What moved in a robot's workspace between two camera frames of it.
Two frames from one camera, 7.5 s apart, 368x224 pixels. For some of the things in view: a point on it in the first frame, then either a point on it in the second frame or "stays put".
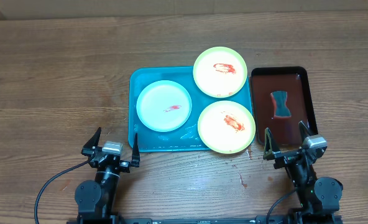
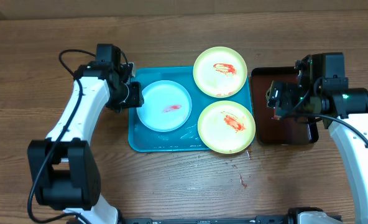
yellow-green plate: (226, 127) stays put
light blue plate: (164, 106) stays put
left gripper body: (124, 166) to (130, 96)
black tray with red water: (294, 80) stays put
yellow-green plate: (220, 71) stays put
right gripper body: (285, 157) to (292, 99)
